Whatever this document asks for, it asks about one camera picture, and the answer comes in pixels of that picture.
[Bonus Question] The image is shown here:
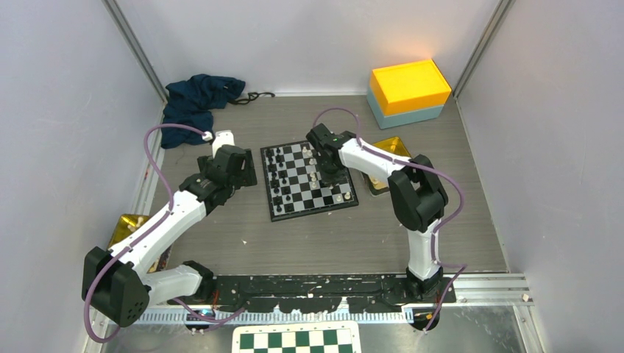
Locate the dark blue cloth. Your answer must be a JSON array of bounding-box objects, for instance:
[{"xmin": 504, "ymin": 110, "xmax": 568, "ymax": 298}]
[{"xmin": 163, "ymin": 74, "xmax": 246, "ymax": 132}]

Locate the black and white chessboard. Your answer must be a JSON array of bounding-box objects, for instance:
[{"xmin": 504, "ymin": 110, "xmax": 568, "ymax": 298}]
[{"xmin": 260, "ymin": 140, "xmax": 359, "ymax": 222}]

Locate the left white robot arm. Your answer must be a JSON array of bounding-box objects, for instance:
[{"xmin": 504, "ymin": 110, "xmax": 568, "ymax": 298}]
[{"xmin": 82, "ymin": 144, "xmax": 258, "ymax": 327}]

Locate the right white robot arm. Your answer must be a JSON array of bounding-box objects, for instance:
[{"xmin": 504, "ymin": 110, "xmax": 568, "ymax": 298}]
[{"xmin": 306, "ymin": 124, "xmax": 448, "ymax": 302}]

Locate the green checkered calibration board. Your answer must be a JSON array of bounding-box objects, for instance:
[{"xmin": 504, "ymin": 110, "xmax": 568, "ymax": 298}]
[{"xmin": 231, "ymin": 321, "xmax": 362, "ymax": 353}]

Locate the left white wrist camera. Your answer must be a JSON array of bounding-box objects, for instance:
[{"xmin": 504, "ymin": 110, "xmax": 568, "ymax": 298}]
[{"xmin": 202, "ymin": 130, "xmax": 235, "ymax": 157}]

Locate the orange and teal box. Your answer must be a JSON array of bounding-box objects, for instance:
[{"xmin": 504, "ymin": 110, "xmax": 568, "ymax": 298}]
[{"xmin": 366, "ymin": 60, "xmax": 452, "ymax": 129}]

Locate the black cord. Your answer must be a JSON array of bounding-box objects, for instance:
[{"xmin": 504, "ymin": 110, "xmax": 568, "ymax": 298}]
[{"xmin": 229, "ymin": 90, "xmax": 277, "ymax": 106}]

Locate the gold tin with brown pieces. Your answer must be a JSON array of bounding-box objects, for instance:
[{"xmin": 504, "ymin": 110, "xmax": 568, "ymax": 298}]
[{"xmin": 107, "ymin": 214, "xmax": 171, "ymax": 273}]

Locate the gold tin tray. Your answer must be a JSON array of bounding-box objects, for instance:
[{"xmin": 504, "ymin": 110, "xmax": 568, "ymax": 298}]
[{"xmin": 363, "ymin": 136, "xmax": 413, "ymax": 197}]

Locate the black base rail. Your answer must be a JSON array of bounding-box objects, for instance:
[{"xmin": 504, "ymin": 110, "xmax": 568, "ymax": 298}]
[{"xmin": 183, "ymin": 274, "xmax": 455, "ymax": 314}]

